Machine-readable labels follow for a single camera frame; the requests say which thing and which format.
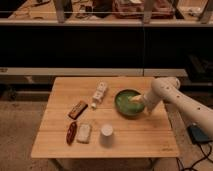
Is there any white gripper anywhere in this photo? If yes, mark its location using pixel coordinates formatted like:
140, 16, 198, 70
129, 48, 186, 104
130, 90, 160, 113

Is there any brown snack bar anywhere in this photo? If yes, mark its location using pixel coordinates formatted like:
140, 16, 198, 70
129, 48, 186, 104
68, 101, 88, 119

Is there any metal shelf rail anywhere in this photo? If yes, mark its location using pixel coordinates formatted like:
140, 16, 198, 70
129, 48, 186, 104
0, 67, 187, 77

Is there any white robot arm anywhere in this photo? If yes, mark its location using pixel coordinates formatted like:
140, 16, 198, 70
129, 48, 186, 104
131, 77, 213, 136

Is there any wooden table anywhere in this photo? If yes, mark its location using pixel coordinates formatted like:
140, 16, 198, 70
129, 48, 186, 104
31, 77, 179, 159

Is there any white plastic bottle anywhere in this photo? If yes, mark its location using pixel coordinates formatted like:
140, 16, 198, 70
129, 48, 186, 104
91, 82, 108, 109

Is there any green ceramic bowl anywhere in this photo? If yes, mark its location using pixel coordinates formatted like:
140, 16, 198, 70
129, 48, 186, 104
114, 89, 145, 117

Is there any dark device on floor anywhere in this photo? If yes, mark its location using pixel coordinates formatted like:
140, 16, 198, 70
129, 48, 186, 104
187, 124, 211, 144

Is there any white wrapped snack packet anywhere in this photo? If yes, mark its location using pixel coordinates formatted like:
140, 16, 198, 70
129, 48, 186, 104
77, 123, 92, 144

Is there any white paper cup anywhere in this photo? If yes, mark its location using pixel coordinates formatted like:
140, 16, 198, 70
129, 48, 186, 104
100, 124, 114, 146

